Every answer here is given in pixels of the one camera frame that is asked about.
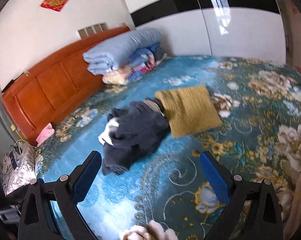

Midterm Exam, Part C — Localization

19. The mustard yellow knit sweater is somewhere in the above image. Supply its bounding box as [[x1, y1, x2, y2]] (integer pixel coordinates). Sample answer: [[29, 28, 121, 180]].
[[155, 85, 223, 138]]

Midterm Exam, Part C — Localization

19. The pink checked cloth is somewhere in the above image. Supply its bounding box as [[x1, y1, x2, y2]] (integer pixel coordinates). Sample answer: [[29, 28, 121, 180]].
[[36, 123, 54, 147]]

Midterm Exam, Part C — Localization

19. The dark grey and white fleece garment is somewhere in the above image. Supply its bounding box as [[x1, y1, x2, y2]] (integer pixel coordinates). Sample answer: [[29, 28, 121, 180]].
[[98, 99, 170, 176]]

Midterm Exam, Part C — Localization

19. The folded colourful patterned quilt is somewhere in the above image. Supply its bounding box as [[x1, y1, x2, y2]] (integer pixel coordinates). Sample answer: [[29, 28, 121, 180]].
[[117, 44, 168, 80]]

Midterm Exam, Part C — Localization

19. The orange wooden headboard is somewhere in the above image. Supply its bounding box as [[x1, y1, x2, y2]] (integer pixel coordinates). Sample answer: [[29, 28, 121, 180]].
[[2, 26, 131, 147]]

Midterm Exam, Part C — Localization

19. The silver patterned bag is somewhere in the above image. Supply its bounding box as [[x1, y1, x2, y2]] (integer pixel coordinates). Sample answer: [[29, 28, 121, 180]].
[[3, 144, 37, 197]]

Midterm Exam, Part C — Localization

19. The folded light blue quilt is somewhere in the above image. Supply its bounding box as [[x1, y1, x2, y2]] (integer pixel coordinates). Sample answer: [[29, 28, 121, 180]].
[[83, 28, 162, 75]]

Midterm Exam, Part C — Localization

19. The red wall decoration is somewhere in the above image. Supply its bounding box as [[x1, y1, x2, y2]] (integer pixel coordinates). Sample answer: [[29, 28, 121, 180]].
[[40, 0, 73, 12]]

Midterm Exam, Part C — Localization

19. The white wardrobe with black stripe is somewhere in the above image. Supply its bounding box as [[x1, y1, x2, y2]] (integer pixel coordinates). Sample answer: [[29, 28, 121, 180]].
[[115, 0, 288, 63]]

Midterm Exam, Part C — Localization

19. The blue patterned rug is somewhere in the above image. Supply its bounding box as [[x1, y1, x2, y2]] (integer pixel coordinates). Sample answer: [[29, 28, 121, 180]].
[[34, 55, 301, 240]]

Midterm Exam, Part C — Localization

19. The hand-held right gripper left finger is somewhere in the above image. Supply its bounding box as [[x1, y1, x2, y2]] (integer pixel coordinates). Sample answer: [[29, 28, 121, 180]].
[[18, 151, 102, 240]]

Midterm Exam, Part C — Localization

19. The grey wall switch panel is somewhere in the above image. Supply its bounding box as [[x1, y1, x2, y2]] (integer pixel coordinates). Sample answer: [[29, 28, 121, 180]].
[[77, 22, 108, 38]]

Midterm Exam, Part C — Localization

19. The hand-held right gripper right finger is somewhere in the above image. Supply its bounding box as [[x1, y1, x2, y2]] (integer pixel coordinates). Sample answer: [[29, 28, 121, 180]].
[[199, 151, 283, 240]]

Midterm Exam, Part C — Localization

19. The cream floral pillow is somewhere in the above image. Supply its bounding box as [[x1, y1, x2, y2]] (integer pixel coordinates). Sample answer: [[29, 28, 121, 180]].
[[102, 69, 131, 85]]

